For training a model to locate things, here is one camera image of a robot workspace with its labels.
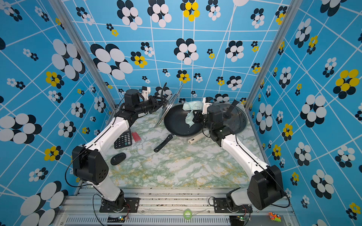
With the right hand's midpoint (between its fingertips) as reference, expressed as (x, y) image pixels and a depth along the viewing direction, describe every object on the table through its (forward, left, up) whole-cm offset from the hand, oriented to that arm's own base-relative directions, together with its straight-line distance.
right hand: (195, 110), depth 79 cm
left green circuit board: (-48, +42, -31) cm, 71 cm away
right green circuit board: (-47, -22, -30) cm, 60 cm away
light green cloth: (-1, +2, +4) cm, 4 cm away
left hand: (+4, +16, +5) cm, 17 cm away
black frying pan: (+7, +13, -21) cm, 26 cm away
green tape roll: (-46, +6, -29) cm, 55 cm away
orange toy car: (-47, -38, -27) cm, 66 cm away
